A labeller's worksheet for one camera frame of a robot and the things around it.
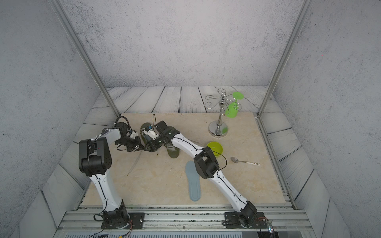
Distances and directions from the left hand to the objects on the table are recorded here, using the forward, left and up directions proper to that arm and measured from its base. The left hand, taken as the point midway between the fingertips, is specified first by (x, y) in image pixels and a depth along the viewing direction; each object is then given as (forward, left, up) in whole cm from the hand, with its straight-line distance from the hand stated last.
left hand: (145, 146), depth 100 cm
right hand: (-4, -3, +5) cm, 7 cm away
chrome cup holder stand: (+15, -51, -1) cm, 53 cm away
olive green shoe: (+14, +4, +3) cm, 15 cm away
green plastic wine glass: (+14, -57, +18) cm, 61 cm away
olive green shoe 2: (-6, -19, +2) cm, 20 cm away
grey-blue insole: (-23, -32, -3) cm, 39 cm away
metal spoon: (-10, -59, -4) cm, 60 cm away
